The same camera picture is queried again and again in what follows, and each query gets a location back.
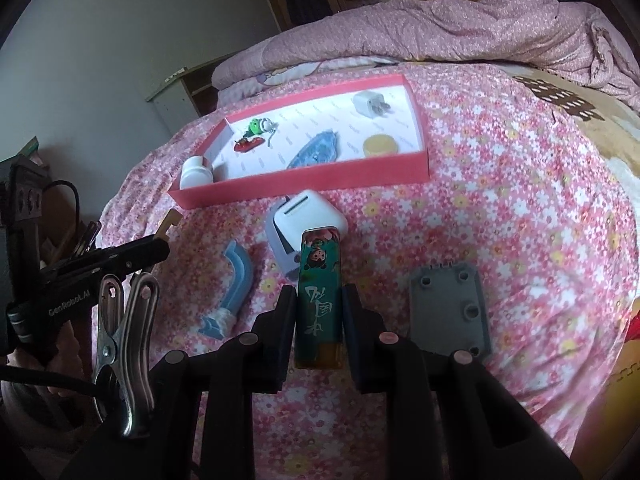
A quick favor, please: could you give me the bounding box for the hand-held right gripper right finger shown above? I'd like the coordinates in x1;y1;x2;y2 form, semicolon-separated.
341;283;586;480

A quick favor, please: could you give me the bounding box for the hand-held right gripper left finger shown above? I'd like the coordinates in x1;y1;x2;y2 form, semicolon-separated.
62;285;298;480

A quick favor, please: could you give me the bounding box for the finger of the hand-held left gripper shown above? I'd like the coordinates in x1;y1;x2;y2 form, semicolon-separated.
39;236;171;283

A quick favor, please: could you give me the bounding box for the green cartoon lighter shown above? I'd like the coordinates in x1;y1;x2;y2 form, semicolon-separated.
294;227;346;383

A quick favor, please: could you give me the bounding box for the white plastic bottle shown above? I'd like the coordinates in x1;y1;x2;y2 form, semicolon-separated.
179;156;216;191

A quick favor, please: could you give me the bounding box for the pink cardboard box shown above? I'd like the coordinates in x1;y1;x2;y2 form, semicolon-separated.
167;74;431;211

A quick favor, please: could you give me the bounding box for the blue correction tape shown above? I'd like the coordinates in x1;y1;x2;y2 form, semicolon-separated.
286;129;340;169

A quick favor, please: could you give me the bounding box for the round yellow biscuit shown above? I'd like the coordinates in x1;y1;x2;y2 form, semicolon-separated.
362;133;400;157

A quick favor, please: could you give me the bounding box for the green cartoon figurine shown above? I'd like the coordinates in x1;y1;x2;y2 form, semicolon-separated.
246;116;278;137

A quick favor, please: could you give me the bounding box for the white charger plug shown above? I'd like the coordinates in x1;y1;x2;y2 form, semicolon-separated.
352;91;393;121

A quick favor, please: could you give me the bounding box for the tan wooden piece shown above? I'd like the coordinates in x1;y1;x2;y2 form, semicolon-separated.
154;208;183;241

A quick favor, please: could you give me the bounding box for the metal spring clamp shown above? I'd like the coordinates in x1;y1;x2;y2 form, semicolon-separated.
91;272;161;438

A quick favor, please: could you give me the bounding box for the grey-blue plastic clip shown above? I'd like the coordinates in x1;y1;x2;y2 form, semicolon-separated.
264;200;306;283

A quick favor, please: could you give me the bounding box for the grey plastic block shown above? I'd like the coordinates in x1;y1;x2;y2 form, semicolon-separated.
407;262;493;358

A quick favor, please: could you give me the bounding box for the black device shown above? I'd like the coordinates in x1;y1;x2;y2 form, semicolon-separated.
9;162;48;281

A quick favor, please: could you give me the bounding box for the white earbuds case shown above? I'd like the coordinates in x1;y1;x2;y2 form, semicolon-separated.
272;189;348;258

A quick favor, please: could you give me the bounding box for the white wooden nightstand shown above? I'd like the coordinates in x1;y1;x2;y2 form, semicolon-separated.
145;52;241;136

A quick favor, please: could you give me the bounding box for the cartoon print pillow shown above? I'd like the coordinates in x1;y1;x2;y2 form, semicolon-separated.
212;55;401;103

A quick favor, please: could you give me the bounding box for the pink floral quilt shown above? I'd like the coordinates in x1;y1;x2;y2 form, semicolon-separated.
212;0;640;111

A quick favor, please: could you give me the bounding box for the light blue curved handle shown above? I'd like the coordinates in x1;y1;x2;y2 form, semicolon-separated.
197;239;255;341

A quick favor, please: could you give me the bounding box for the black cable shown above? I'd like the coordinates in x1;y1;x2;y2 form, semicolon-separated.
47;181;83;241

